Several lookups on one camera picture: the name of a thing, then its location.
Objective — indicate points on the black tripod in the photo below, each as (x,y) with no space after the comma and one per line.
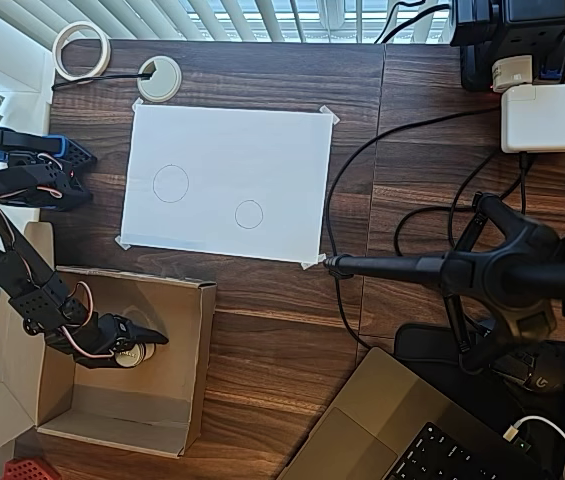
(502,275)

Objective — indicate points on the masking tape roll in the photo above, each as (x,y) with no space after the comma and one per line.
(57,50)

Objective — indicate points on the black power strip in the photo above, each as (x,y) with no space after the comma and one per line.
(512,27)

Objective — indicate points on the black computer mouse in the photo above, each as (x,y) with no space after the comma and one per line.
(544,380)

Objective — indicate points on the white window blind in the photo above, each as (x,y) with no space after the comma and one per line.
(262,20)

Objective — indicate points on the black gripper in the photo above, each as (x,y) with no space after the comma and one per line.
(123,331)

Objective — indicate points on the blue plug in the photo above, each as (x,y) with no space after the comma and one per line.
(552,67)

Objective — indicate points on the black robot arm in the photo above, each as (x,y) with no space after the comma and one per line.
(12,260)

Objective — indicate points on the small silver jar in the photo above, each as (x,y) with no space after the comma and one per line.
(137,356)

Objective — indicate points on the white paper sheet with circles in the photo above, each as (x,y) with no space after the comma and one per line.
(262,150)

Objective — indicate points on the open cardboard box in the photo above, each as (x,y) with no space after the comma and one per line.
(172,400)

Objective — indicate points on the large white power adapter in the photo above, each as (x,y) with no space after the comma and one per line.
(547,117)

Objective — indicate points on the red perforated block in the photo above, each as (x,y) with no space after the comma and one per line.
(24,470)

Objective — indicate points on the grey laptop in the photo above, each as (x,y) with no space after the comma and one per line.
(387,400)

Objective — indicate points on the masking tape piece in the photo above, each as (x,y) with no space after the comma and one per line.
(331,116)
(138,105)
(312,262)
(123,242)

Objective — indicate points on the black mouse pad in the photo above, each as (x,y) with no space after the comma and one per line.
(422,345)

